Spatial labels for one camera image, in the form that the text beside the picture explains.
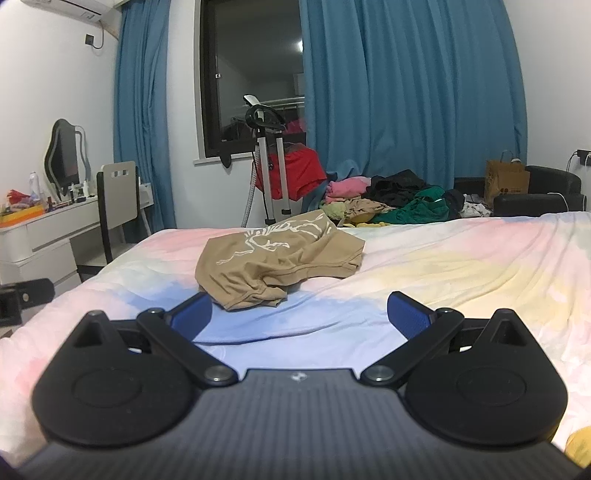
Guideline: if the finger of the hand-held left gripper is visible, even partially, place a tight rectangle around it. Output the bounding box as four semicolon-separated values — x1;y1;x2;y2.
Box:
0;278;55;325

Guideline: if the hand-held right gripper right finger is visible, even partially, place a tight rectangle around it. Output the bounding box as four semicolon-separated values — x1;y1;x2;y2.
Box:
360;291;533;387

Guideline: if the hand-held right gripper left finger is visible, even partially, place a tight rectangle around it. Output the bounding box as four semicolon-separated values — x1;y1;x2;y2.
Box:
73;292;239;388

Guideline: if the tan printed t-shirt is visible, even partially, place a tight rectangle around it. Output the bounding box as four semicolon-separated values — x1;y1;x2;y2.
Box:
195;209;366;311

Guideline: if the white dresser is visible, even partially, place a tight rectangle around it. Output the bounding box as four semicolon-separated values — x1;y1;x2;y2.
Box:
0;196;100;296

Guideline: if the pastel tie-dye bed sheet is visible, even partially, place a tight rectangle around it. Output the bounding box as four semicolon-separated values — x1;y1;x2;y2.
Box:
0;210;591;467

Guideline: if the orange tray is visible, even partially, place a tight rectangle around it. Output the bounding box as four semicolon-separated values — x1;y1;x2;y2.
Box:
0;205;46;226

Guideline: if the tan crumpled garment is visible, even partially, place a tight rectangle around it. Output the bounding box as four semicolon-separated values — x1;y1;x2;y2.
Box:
341;198;393;221

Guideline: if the white-backed chair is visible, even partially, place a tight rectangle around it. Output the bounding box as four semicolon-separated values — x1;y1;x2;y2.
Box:
76;161;153;282

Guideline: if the white patterned cloth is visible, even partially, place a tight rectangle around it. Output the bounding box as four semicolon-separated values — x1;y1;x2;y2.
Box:
462;200;492;219

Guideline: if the black garment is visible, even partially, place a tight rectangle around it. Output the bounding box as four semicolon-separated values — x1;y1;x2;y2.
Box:
367;169;446;208

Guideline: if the wavy-framed mirror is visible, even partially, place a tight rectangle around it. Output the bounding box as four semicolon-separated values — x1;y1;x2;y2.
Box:
43;119;93;200

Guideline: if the pink garment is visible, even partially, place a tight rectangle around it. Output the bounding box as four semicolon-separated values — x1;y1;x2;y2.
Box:
325;176;372;204

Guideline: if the brown paper bag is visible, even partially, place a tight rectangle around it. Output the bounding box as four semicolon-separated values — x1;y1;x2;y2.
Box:
484;150;531;208

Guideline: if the red garment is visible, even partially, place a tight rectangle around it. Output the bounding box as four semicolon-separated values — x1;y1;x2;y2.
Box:
255;147;328;200

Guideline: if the standing garment steamer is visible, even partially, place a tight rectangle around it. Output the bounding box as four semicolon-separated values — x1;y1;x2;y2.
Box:
221;95;305;228

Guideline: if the black armchair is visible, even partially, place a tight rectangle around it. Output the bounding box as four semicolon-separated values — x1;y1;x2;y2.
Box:
455;165;588;217

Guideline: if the narrow blue curtain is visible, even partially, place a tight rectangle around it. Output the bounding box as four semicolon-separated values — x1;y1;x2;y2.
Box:
113;0;177;232

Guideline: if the yellow soft object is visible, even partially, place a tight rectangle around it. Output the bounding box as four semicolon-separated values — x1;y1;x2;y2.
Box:
564;427;591;467

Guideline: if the wide blue curtain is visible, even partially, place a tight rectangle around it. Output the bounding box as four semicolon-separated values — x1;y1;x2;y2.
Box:
299;0;528;185

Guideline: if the dark window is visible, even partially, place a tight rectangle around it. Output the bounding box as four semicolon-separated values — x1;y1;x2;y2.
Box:
194;0;306;160

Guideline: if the white air conditioner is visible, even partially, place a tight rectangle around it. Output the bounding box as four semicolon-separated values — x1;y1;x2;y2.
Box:
21;0;122;29

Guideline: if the wall charger plug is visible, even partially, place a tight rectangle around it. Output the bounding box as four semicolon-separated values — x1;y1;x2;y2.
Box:
567;148;591;172

